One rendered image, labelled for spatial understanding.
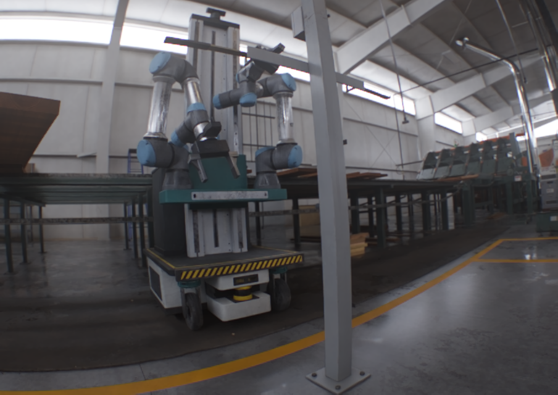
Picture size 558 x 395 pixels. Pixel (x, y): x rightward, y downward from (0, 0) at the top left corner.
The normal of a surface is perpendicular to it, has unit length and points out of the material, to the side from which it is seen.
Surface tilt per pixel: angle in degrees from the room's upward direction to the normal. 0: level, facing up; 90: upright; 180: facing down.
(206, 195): 90
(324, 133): 90
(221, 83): 90
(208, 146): 67
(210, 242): 90
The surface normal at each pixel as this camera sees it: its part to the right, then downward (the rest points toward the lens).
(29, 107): 0.80, -0.09
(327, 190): -0.82, 0.00
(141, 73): 0.58, -0.07
